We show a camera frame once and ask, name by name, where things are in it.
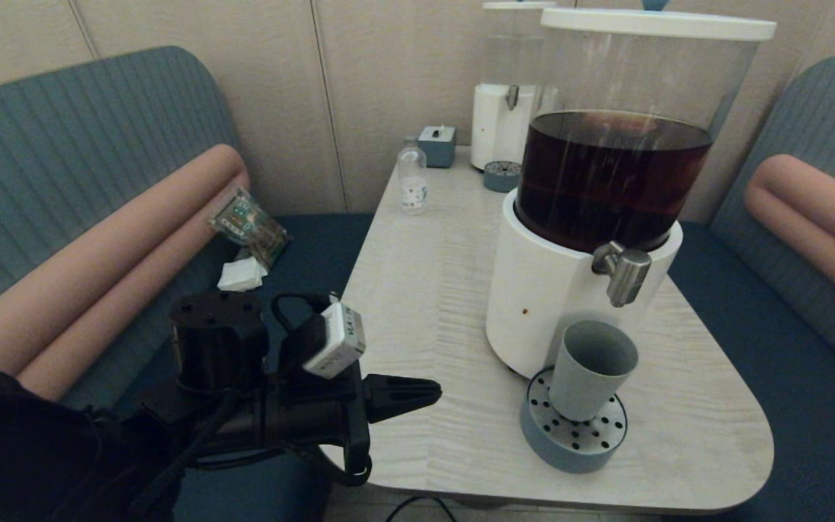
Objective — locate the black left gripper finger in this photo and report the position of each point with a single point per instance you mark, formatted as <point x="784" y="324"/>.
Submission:
<point x="396" y="407"/>
<point x="403" y="386"/>

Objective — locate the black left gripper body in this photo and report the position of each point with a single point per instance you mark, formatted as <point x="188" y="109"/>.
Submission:
<point x="301" y="413"/>

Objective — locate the grey-blue plastic cup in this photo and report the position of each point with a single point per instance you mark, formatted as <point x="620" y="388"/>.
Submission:
<point x="584" y="384"/>

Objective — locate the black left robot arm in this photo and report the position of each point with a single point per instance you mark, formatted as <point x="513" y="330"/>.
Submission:
<point x="11" y="449"/>

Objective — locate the white folded napkin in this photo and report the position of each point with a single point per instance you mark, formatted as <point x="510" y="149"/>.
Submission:
<point x="242" y="275"/>

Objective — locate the large tea drink dispenser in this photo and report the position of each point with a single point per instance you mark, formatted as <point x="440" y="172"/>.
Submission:
<point x="555" y="304"/>

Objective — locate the large blue drip tray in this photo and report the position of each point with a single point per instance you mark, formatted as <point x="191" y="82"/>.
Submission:
<point x="570" y="453"/>

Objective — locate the green snack packet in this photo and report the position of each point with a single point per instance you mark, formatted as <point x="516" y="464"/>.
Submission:
<point x="247" y="225"/>

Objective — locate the clear plastic bottle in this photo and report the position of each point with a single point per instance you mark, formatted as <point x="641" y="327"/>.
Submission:
<point x="412" y="188"/>

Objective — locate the small blue drip tray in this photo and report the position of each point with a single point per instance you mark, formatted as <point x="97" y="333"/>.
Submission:
<point x="502" y="176"/>

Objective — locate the small blue tissue box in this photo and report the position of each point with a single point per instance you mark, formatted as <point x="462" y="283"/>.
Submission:
<point x="437" y="148"/>

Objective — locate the small water drink dispenser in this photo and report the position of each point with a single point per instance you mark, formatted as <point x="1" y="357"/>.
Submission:
<point x="497" y="125"/>

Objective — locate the small metal dispenser tap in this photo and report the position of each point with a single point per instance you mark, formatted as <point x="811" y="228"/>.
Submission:
<point x="512" y="97"/>

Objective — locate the small white dispenser lid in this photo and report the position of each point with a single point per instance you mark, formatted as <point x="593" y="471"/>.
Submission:
<point x="517" y="5"/>

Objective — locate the large white dispenser lid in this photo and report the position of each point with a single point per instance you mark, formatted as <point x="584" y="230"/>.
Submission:
<point x="653" y="23"/>

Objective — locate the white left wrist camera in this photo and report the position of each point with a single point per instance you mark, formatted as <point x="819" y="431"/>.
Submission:
<point x="338" y="341"/>

